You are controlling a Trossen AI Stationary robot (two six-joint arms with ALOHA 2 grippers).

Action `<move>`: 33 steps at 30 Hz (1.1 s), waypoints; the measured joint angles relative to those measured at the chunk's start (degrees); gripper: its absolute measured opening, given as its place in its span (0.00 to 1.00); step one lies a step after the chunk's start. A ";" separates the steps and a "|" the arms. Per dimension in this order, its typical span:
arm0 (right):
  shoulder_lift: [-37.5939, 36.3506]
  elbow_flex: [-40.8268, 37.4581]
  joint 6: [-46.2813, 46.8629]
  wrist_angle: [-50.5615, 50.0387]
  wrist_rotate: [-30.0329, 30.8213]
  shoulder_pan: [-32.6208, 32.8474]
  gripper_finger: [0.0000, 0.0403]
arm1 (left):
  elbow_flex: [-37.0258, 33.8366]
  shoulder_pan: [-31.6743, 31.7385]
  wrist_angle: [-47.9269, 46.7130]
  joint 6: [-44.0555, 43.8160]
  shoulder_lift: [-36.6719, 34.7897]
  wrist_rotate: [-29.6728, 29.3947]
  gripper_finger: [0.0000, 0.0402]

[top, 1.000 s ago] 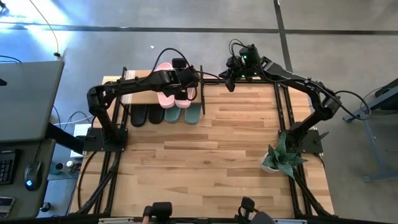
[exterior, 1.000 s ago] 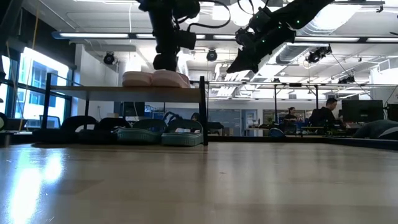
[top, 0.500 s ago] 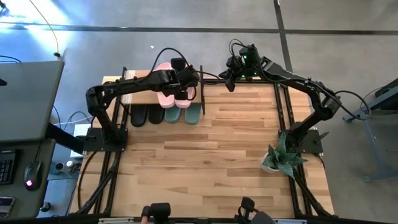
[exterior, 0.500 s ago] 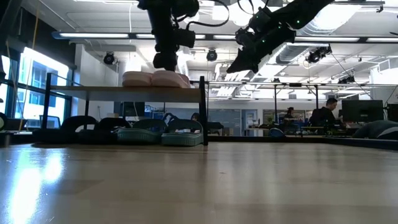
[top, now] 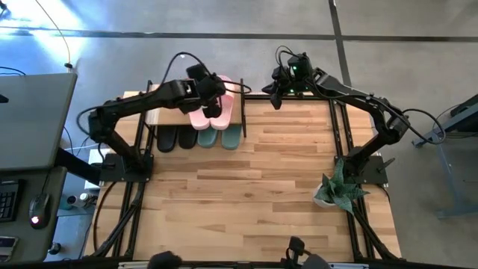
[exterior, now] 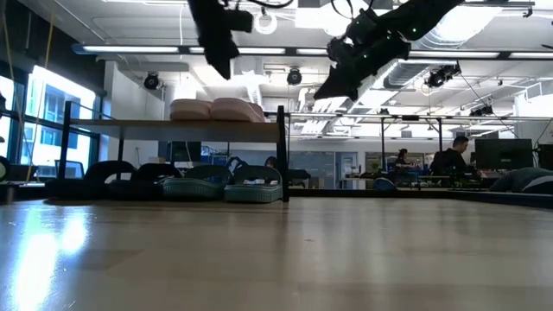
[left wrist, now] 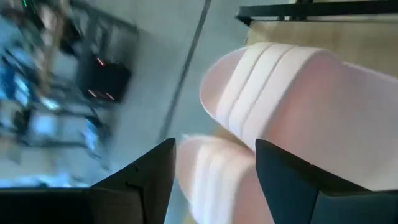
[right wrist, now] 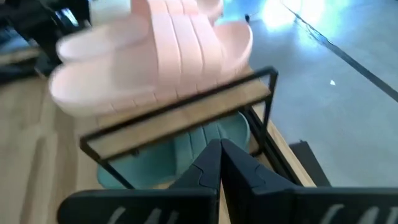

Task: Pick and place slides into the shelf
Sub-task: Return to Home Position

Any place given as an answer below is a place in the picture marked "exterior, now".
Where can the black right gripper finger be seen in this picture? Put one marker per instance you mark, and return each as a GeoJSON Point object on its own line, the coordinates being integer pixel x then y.
{"type": "Point", "coordinates": [363, 73]}
{"type": "Point", "coordinates": [334, 88]}

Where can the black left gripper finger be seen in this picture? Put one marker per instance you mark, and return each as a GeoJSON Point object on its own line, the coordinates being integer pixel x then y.
{"type": "Point", "coordinates": [218, 58]}
{"type": "Point", "coordinates": [231, 56]}

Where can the black rubber slide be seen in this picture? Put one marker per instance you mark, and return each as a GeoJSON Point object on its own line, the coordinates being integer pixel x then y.
{"type": "Point", "coordinates": [108, 168]}
{"type": "Point", "coordinates": [157, 169]}

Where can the green rubber slide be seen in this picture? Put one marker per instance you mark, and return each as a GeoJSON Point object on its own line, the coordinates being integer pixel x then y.
{"type": "Point", "coordinates": [190, 190]}
{"type": "Point", "coordinates": [252, 194]}

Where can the black ceiling-mounted device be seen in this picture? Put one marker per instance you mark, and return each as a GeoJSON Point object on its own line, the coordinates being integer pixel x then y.
{"type": "Point", "coordinates": [440, 75]}

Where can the long ceiling light fixture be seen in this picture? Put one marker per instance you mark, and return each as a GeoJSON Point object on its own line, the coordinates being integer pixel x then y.
{"type": "Point", "coordinates": [129, 49]}

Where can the person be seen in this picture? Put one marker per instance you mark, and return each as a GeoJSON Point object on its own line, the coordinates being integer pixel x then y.
{"type": "Point", "coordinates": [451, 160]}
{"type": "Point", "coordinates": [402, 159]}
{"type": "Point", "coordinates": [271, 163]}

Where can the blue chair back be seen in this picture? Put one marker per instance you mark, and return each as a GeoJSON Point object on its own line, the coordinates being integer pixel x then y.
{"type": "Point", "coordinates": [383, 185]}

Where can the large dark monitor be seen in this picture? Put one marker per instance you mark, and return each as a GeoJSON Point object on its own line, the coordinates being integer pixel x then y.
{"type": "Point", "coordinates": [503, 153]}

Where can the dark cloth bundle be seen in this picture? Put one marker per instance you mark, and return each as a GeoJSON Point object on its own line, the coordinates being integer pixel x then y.
{"type": "Point", "coordinates": [518, 179]}

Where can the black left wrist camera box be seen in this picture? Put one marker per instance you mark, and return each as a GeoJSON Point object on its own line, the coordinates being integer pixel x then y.
{"type": "Point", "coordinates": [239, 20]}

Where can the silver air duct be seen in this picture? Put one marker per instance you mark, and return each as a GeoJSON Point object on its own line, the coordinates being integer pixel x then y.
{"type": "Point", "coordinates": [402, 73]}

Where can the black ceiling camera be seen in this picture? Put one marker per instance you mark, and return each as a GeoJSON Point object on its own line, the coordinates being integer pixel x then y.
{"type": "Point", "coordinates": [151, 81]}
{"type": "Point", "coordinates": [294, 77]}

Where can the black background rack frame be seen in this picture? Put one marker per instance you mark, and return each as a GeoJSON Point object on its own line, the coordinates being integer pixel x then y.
{"type": "Point", "coordinates": [382, 138]}

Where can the wooden shelf with black frame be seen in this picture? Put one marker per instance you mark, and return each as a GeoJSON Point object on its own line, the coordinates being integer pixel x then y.
{"type": "Point", "coordinates": [173, 131]}

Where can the black aluminium table frame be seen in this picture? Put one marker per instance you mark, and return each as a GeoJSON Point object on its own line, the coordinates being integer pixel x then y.
{"type": "Point", "coordinates": [389, 193]}

